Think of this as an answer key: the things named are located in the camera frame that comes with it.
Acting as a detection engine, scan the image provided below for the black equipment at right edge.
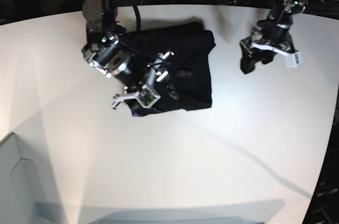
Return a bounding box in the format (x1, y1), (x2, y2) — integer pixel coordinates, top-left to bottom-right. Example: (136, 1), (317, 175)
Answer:
(304, 118), (339, 224)

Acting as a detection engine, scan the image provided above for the black T-shirt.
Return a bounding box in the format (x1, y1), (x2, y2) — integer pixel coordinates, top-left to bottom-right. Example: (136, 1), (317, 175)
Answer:
(122, 20), (216, 117)

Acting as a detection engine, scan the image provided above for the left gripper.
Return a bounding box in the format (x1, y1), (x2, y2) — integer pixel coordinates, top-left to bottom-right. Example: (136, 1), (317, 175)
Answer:
(239, 27), (298, 75)

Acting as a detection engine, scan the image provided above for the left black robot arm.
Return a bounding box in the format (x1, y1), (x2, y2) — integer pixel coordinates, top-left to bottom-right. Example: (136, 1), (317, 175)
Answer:
(239, 0), (306, 74)

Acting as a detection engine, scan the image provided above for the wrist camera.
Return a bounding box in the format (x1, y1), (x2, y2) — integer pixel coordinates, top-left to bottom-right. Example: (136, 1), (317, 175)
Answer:
(136, 88), (160, 109)
(284, 51), (303, 68)

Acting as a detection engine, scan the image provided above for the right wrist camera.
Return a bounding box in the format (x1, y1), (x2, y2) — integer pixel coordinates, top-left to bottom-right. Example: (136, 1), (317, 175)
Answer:
(136, 88), (160, 109)

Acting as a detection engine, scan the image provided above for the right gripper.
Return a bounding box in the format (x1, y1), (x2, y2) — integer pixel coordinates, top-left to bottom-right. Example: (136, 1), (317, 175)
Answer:
(112, 51), (180, 110)

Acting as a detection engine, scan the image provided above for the white plastic bin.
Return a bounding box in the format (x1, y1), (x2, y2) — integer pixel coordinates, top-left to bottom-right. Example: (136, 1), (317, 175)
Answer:
(1, 132), (55, 223)

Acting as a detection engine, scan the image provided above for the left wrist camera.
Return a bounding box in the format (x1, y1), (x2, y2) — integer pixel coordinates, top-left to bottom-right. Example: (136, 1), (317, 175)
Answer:
(284, 51), (303, 68)

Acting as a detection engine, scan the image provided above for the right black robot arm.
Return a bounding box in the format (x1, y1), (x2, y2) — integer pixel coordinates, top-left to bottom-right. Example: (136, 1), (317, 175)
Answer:
(82, 0), (179, 111)

